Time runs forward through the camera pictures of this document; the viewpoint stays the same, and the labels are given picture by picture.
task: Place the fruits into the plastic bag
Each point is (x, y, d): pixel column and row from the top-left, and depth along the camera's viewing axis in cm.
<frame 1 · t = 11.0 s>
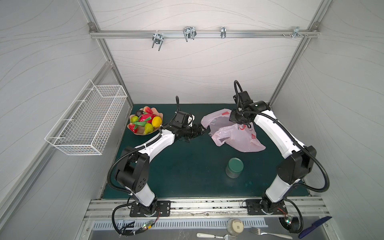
left hand: (205, 130, 85), fingers open
right hand: (236, 114, 84), fingers closed
pink plastic bag: (225, 132, 80), point 22 cm above the table
pink fruit bowl: (139, 130, 100), point 6 cm above the table
red dragon fruit: (145, 118, 101), point 10 cm above the table
yellow-green pear: (148, 128, 97), point 9 cm above the table
green round fruit: (134, 118, 102), point 9 cm above the table
dark passion fruit: (138, 112, 106), point 9 cm above the table
clear jar green lid: (235, 166, 78), point 11 cm above the table

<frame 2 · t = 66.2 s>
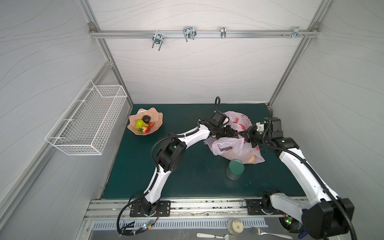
left hand: (236, 132, 89), fingers open
right hand: (240, 127, 78), fingers closed
pink plastic bag: (237, 149, 74), point 21 cm above the table
dark passion fruit: (146, 119, 108), point 4 cm above the table
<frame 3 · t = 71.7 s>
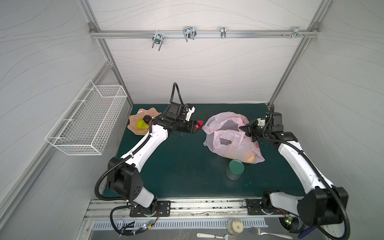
left hand: (198, 124, 80), fingers open
right hand: (240, 122, 79), fingers closed
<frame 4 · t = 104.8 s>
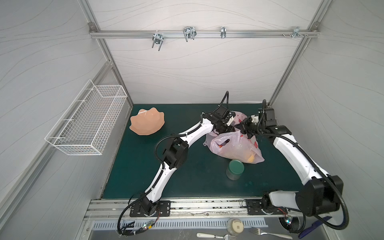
left hand: (235, 132, 89), fingers open
right hand: (236, 120, 80), fingers closed
